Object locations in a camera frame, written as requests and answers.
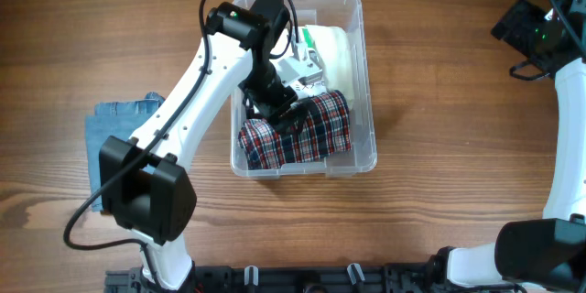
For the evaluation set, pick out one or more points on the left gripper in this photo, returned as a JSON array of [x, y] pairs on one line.
[[272, 109]]

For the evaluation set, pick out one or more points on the white printed shirt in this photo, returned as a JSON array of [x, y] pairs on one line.
[[302, 91]]

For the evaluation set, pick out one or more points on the red navy plaid cloth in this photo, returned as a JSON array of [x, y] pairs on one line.
[[324, 132]]

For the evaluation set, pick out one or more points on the cream cloth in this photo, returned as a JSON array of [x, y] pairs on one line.
[[335, 54]]

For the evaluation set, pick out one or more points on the blue denim jeans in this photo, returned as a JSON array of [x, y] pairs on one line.
[[118, 119]]

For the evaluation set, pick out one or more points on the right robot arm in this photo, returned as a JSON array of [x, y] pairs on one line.
[[548, 253]]

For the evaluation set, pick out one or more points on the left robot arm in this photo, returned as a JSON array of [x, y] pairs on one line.
[[145, 183]]

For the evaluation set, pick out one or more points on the clear plastic storage container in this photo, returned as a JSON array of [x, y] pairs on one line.
[[348, 15]]

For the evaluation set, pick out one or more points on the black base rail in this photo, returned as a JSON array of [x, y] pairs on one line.
[[391, 278]]

